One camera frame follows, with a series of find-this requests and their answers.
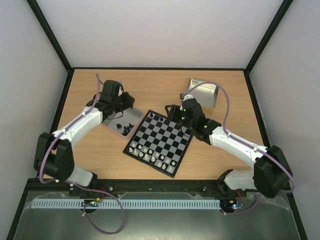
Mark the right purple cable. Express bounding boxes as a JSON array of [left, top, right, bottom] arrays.
[[182, 81, 300, 216]]

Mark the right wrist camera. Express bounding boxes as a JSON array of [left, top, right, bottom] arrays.
[[180, 93, 194, 102]]

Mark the black silver chess board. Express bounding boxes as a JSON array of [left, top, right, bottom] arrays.
[[123, 110, 193, 178]]

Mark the black frame rail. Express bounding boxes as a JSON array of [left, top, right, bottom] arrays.
[[24, 178, 247, 199]]

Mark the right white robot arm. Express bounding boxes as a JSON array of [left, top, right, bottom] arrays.
[[165, 98, 293, 198]]

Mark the pile of black chess pieces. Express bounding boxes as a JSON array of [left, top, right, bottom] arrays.
[[116, 123, 134, 136]]

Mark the silver tin with pieces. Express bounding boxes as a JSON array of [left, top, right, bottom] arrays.
[[102, 107, 144, 140]]

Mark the empty gold silver tin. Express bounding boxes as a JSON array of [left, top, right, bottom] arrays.
[[186, 78, 219, 115]]

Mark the light blue cable duct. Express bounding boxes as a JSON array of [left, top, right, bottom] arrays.
[[30, 198, 221, 210]]

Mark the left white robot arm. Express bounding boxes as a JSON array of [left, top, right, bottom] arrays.
[[33, 80, 135, 187]]

